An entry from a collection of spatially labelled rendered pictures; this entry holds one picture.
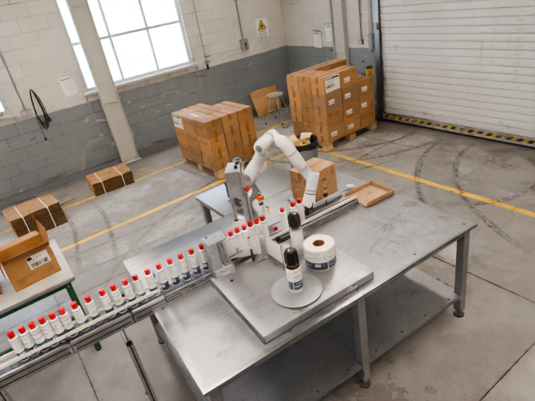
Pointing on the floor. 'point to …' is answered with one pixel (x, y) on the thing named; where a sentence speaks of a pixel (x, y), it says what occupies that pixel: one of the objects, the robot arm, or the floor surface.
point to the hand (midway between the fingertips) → (306, 212)
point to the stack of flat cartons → (45, 204)
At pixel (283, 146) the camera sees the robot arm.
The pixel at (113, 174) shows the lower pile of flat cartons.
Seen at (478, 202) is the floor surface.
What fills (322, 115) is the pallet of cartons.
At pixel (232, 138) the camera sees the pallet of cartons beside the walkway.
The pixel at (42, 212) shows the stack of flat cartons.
